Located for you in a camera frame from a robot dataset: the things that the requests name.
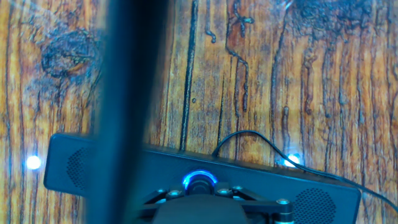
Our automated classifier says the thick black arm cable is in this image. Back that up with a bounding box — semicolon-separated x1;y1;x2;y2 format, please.
85;0;170;224

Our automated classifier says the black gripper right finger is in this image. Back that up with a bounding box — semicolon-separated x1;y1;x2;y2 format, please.
216;183;295;224

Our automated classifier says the wood grain table mat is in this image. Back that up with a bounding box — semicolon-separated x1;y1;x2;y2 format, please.
0;0;398;224

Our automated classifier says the thin black speaker cable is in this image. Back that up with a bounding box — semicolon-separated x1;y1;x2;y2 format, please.
211;129;398;215

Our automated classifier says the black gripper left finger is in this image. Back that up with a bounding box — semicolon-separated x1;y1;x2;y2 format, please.
136;186;188;224

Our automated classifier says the black knob with blue ring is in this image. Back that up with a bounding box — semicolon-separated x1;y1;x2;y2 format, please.
182;169;218;196

